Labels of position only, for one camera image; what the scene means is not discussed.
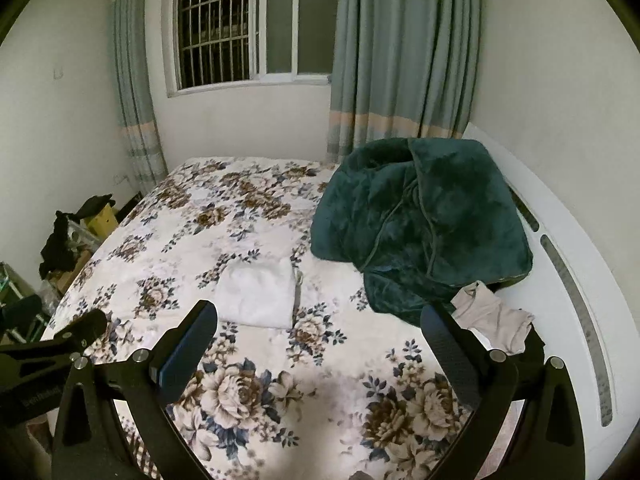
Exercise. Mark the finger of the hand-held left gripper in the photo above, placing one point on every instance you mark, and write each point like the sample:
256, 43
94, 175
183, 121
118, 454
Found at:
65, 340
20, 312

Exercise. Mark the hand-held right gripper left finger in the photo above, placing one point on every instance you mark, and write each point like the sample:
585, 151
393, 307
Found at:
185, 355

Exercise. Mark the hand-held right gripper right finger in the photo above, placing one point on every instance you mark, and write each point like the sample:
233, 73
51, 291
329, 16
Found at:
450, 357

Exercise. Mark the white knit sweater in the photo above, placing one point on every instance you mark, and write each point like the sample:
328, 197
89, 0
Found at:
255, 292

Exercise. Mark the beige garment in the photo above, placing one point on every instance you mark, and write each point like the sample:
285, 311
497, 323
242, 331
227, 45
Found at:
495, 317

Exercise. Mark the black cloth on clutter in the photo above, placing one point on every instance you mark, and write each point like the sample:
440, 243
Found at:
60, 245

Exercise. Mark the yellow box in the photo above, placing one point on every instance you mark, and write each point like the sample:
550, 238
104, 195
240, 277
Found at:
102, 220

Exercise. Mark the bed with floral bedspread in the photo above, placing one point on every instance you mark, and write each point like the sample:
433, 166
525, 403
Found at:
200, 220

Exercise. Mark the dark green plush blanket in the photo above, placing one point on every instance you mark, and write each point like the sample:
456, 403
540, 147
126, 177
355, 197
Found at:
425, 220

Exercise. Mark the white curved headboard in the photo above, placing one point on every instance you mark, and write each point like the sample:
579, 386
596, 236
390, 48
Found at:
560, 220

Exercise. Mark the narrow grey-green curtain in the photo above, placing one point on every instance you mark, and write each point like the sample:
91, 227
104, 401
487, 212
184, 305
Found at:
135, 85

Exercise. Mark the wide grey-green curtain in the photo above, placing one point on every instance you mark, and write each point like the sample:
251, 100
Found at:
400, 50

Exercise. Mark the barred window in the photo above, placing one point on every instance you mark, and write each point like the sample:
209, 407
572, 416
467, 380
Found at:
225, 25

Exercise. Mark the wall socket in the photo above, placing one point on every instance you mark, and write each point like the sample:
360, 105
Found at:
120, 178

